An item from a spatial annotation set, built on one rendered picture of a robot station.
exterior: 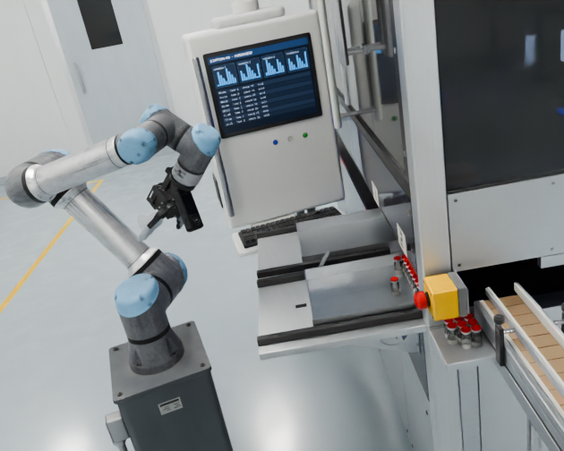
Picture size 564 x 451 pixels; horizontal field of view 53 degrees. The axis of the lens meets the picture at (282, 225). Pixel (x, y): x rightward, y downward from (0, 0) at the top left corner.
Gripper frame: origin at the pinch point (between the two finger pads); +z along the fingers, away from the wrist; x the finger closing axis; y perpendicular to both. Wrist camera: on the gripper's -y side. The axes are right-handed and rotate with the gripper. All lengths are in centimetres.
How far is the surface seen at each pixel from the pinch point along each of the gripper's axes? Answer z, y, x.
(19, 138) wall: 329, 404, -281
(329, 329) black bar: -17, -51, -4
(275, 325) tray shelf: -6.3, -39.8, -3.6
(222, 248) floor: 143, 67, -193
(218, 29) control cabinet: -33, 54, -56
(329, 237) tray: -9, -25, -50
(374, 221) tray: -17, -31, -64
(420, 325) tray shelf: -30, -65, -14
